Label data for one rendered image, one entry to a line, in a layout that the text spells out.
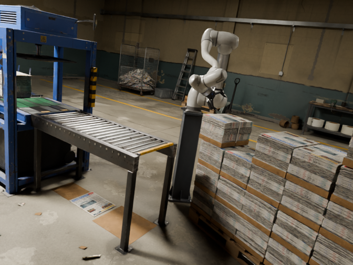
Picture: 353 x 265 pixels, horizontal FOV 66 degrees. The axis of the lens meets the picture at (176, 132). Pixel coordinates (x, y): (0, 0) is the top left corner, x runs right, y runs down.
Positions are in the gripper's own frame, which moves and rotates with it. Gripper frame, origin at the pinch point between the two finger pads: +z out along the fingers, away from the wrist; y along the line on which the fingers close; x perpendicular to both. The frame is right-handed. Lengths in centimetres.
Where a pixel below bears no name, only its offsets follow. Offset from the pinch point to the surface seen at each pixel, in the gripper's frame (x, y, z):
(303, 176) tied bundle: 88, 28, 9
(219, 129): 8.7, 20.6, 4.8
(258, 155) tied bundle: 51, 27, 9
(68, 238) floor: -27, 159, -48
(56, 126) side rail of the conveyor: -82, 88, -82
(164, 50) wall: -740, -238, 362
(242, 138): 13.2, 15.5, 33.1
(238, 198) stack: 43, 63, 27
